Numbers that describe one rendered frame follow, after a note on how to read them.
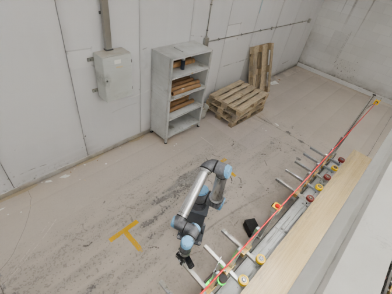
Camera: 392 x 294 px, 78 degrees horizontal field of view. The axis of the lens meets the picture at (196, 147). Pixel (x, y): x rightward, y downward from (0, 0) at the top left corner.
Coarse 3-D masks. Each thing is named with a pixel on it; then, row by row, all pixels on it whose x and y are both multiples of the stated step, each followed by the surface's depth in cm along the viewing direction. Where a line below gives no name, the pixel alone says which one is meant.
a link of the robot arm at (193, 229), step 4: (188, 224) 187; (192, 224) 188; (196, 224) 188; (184, 228) 185; (188, 228) 184; (192, 228) 185; (196, 228) 185; (200, 228) 188; (184, 232) 185; (188, 232) 182; (192, 232) 182; (196, 232) 183; (192, 236) 180; (196, 236) 182
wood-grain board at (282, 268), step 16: (352, 160) 324; (368, 160) 329; (336, 176) 296; (352, 176) 300; (320, 192) 271; (336, 192) 275; (320, 208) 254; (336, 208) 257; (304, 224) 236; (320, 224) 239; (288, 240) 220; (304, 240) 223; (320, 240) 225; (272, 256) 207; (288, 256) 209; (304, 256) 211; (272, 272) 196; (288, 272) 198; (256, 288) 185; (272, 288) 187; (288, 288) 189
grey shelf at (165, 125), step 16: (160, 48) 356; (192, 48) 374; (208, 48) 384; (160, 64) 352; (192, 64) 403; (208, 64) 405; (160, 80) 368; (160, 96) 384; (176, 96) 387; (192, 96) 463; (160, 112) 402; (176, 112) 422; (192, 112) 481; (160, 128) 422; (176, 128) 449
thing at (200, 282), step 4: (184, 264) 195; (188, 268) 193; (188, 272) 193; (192, 272) 191; (192, 276) 190; (196, 276) 190; (196, 280) 188; (200, 280) 188; (200, 284) 186; (204, 284) 186; (204, 288) 184
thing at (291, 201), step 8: (328, 160) 349; (288, 200) 282; (296, 200) 289; (288, 208) 273; (280, 216) 263; (272, 224) 255; (264, 232) 246; (256, 240) 238; (240, 256) 224; (240, 264) 220; (216, 288) 200
